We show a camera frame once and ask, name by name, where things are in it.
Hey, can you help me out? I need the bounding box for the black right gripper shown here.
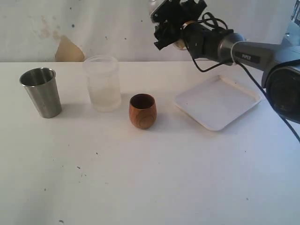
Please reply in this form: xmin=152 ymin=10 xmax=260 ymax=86
xmin=154 ymin=0 xmax=207 ymax=50

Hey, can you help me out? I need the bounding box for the reddish-brown apple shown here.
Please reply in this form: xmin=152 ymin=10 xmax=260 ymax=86
xmin=174 ymin=39 xmax=186 ymax=51

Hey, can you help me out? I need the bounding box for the brown wooden cup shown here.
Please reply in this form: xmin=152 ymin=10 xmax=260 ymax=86
xmin=129 ymin=93 xmax=157 ymax=129

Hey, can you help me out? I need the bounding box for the stainless steel cup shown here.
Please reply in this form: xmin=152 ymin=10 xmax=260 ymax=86
xmin=19 ymin=67 xmax=62 ymax=119

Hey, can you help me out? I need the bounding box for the clear plastic shaker cup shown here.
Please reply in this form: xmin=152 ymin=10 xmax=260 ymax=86
xmin=148 ymin=0 xmax=186 ymax=50

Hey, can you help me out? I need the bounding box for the clear plastic shaker lid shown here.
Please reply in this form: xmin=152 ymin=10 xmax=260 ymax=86
xmin=148 ymin=0 xmax=162 ymax=15

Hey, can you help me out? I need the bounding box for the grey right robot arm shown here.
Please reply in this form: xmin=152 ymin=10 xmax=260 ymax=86
xmin=148 ymin=0 xmax=300 ymax=123

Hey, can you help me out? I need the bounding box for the white square tray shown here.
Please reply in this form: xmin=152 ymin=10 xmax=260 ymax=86
xmin=174 ymin=75 xmax=262 ymax=131

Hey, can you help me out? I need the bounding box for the translucent plastic container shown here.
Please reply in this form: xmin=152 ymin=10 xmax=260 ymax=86
xmin=83 ymin=55 xmax=121 ymax=112

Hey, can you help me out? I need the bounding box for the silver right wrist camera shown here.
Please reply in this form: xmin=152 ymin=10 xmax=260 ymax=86
xmin=150 ymin=0 xmax=180 ymax=23

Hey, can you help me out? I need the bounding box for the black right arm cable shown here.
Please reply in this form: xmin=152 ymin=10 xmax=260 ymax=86
xmin=187 ymin=12 xmax=300 ymax=143

